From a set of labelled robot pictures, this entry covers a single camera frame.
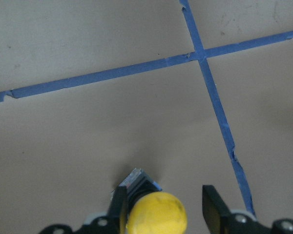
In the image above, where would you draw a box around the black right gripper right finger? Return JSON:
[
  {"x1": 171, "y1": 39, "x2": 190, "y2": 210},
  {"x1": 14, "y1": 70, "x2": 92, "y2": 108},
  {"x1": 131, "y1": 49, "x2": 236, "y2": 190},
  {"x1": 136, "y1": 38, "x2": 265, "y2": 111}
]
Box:
[{"x1": 202, "y1": 185, "x2": 231, "y2": 234}]

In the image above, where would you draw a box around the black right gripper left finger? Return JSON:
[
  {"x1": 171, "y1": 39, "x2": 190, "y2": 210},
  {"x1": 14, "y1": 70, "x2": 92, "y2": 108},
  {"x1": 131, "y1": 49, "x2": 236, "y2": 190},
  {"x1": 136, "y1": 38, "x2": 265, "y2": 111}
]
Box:
[{"x1": 107, "y1": 186, "x2": 127, "y2": 234}]

